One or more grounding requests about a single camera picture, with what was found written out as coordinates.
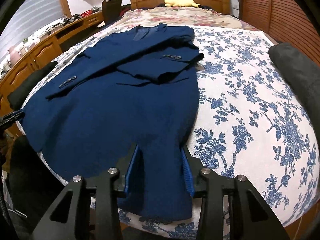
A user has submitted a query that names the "wooden louvered wardrobe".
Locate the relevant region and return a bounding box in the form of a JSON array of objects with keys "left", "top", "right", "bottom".
[{"left": 238, "top": 0, "right": 319, "bottom": 64}]

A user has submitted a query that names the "blue floral white bedsheet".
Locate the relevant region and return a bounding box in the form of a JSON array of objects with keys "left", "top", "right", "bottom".
[{"left": 22, "top": 25, "right": 319, "bottom": 239}]

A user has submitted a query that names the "long wooden desk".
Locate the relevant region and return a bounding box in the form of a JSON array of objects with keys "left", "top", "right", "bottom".
[{"left": 1, "top": 12, "right": 103, "bottom": 116}]

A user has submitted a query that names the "navy blue suit jacket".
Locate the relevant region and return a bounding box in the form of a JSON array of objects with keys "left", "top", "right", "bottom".
[{"left": 21, "top": 24, "right": 203, "bottom": 221}]

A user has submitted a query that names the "red plastic basket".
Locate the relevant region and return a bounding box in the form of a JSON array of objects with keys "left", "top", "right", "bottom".
[{"left": 81, "top": 10, "right": 92, "bottom": 17}]

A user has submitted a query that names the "red floral beige blanket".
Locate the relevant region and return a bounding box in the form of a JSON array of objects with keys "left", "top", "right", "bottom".
[{"left": 101, "top": 7, "right": 257, "bottom": 34}]

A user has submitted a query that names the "dark wooden chair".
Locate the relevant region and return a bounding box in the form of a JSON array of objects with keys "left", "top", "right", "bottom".
[{"left": 101, "top": 0, "right": 122, "bottom": 25}]

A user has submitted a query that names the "folded black garment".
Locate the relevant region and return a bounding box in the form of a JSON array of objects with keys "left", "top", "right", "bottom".
[{"left": 7, "top": 61, "right": 58, "bottom": 111}]

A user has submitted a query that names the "yellow plush toy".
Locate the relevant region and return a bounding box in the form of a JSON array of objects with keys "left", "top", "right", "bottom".
[{"left": 164, "top": 0, "right": 200, "bottom": 8}]

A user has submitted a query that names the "grey zebra window blind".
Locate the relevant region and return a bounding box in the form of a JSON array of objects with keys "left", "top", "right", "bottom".
[{"left": 1, "top": 0, "right": 63, "bottom": 60}]

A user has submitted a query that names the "folded dark grey garment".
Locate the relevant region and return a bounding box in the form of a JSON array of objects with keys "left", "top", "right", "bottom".
[{"left": 268, "top": 42, "right": 320, "bottom": 131}]

